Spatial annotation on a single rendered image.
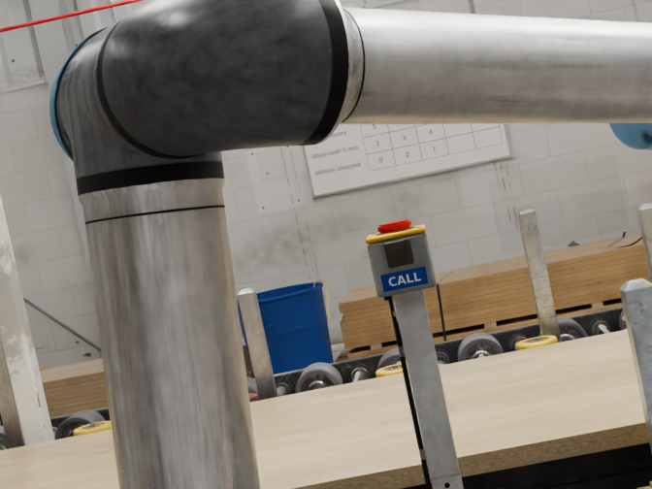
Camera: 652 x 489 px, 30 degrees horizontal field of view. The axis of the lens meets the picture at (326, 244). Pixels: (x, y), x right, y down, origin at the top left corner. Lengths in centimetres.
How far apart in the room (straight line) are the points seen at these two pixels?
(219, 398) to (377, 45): 29
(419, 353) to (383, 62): 61
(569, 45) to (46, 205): 833
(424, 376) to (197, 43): 69
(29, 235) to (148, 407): 836
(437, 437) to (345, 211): 726
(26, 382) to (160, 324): 162
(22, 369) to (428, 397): 126
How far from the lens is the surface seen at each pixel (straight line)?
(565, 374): 206
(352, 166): 863
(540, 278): 252
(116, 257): 93
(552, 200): 860
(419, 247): 139
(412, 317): 142
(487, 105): 94
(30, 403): 254
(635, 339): 144
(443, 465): 145
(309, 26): 84
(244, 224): 880
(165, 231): 92
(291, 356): 704
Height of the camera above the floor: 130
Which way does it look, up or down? 3 degrees down
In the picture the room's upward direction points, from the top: 12 degrees counter-clockwise
